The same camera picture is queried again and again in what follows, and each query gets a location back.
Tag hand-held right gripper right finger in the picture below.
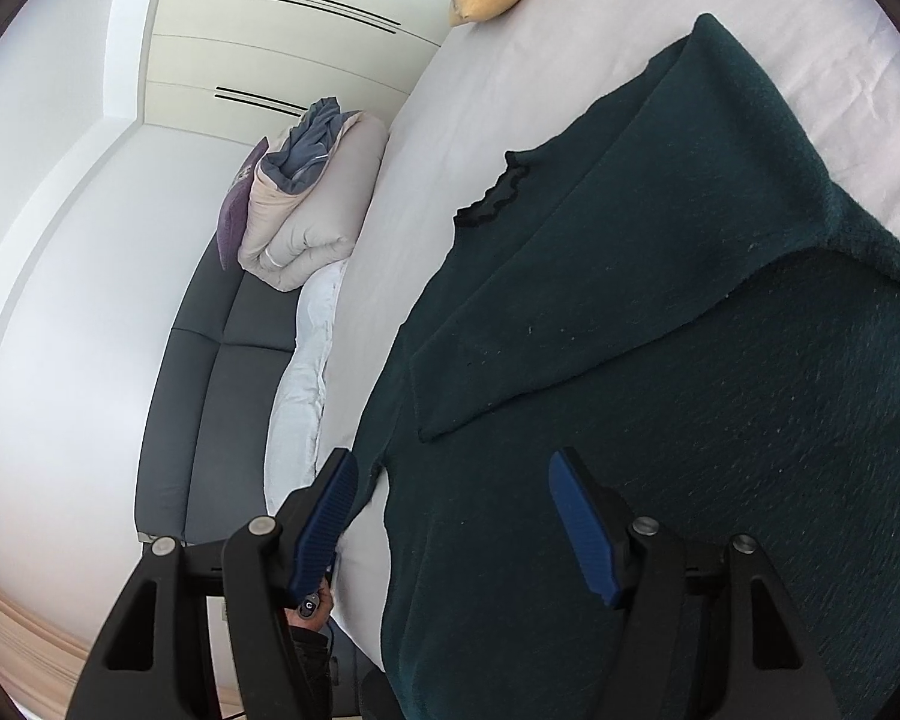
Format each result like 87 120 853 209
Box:
547 446 845 720

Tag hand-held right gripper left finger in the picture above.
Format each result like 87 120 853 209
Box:
71 448 361 720

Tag dark green sweater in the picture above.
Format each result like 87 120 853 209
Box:
341 13 900 720

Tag person's left hand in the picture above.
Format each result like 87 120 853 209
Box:
289 591 336 628

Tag white quilt edge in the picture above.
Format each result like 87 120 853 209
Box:
262 259 347 518

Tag grey sofa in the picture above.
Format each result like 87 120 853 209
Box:
135 232 301 548

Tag folded beige duvet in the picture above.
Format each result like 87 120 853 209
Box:
238 111 389 292

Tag purple cushion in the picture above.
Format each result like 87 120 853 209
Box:
217 136 271 275

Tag blue grey garment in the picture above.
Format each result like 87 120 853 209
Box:
261 97 362 196

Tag bed with white sheet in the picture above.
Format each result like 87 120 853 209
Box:
322 0 900 680

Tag cream wardrobe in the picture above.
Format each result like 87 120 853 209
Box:
139 0 481 147

